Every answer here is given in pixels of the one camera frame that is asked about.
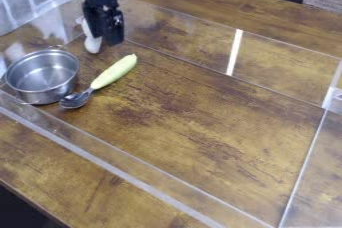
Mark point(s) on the white plush toy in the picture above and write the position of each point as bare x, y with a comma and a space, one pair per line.
92, 42

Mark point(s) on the green handled metal spoon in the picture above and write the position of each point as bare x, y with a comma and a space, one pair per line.
110, 75

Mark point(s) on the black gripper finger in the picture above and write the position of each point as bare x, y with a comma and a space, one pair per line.
114, 26
96, 24

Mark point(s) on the small steel pot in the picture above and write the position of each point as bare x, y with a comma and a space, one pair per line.
44, 76

